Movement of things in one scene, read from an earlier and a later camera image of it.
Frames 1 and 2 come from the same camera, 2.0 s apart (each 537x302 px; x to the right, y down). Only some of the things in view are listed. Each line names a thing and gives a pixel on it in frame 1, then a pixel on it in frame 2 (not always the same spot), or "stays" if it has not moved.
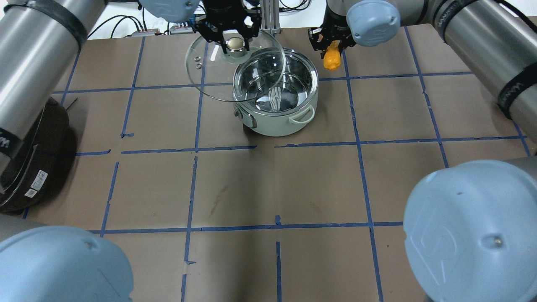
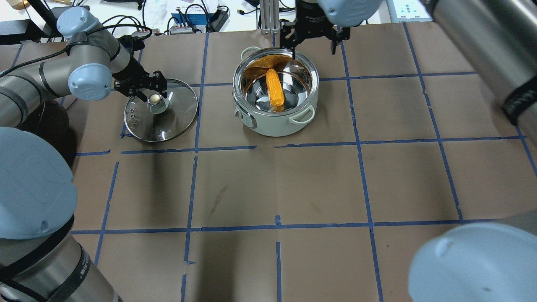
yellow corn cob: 332,58 to 276,96
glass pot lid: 237,75 to 161,119
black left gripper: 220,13 to 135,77
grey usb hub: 175,29 stays
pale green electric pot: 274,88 stays
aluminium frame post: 270,17 stays
